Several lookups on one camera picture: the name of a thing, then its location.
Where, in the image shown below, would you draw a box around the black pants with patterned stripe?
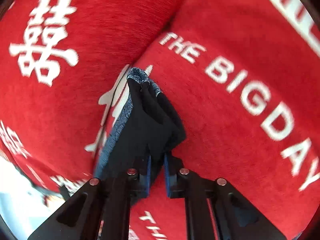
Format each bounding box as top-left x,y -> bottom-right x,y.
94,68 -> 186,181

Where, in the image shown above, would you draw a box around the red wedding bed cover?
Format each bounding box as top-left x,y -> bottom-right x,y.
0,0 -> 320,240

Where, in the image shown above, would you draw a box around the red wedding quilt roll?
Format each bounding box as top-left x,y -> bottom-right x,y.
1,0 -> 183,189

